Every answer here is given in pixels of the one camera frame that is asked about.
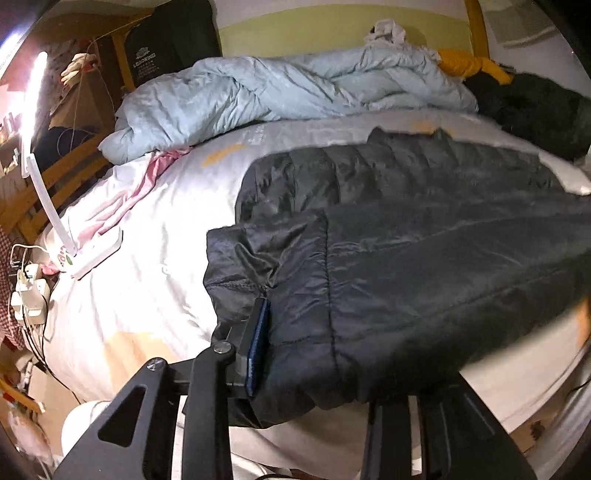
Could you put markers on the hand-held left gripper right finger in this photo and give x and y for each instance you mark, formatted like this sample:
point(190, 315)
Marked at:
point(383, 415)

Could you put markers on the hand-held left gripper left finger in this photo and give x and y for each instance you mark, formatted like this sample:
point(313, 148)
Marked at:
point(258, 341)

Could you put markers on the black puffer jacket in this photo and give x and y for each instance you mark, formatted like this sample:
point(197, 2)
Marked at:
point(415, 277)

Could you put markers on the bed with white printed sheet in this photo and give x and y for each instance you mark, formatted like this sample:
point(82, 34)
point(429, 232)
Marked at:
point(138, 300)

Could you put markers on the white desk lamp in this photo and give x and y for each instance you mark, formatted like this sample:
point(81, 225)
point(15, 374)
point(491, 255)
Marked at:
point(99, 256)

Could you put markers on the pink cloth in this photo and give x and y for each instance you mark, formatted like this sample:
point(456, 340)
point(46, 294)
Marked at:
point(134, 194)

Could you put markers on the white power strip with chargers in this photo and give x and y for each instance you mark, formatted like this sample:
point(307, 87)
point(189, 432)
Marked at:
point(30, 295)

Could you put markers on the light blue duvet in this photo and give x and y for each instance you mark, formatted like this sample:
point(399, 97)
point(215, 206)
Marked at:
point(277, 87)

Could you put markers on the red checkered cloth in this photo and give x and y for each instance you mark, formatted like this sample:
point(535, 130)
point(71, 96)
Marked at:
point(4, 277)

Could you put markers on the black hanging garment bag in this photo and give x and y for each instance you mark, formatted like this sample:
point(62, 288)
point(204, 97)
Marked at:
point(171, 46)

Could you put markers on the shelf with bottles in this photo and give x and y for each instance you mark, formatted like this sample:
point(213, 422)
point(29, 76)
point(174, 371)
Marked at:
point(9, 143)

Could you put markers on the cream gloves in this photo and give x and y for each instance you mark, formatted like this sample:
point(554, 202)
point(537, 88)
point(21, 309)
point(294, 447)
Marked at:
point(78, 69)

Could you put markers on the white crumpled cloth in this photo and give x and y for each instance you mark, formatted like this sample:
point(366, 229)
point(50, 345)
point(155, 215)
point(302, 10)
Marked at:
point(388, 32)

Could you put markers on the black fuzzy garment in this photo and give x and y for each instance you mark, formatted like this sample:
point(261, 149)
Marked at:
point(531, 106)

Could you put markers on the yellow garment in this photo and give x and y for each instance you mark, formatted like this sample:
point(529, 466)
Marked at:
point(461, 62)

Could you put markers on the white hanging sheet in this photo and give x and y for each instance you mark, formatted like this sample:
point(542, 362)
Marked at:
point(521, 23)

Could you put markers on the wooden bed frame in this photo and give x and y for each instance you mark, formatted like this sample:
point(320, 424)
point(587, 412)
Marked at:
point(60, 184)

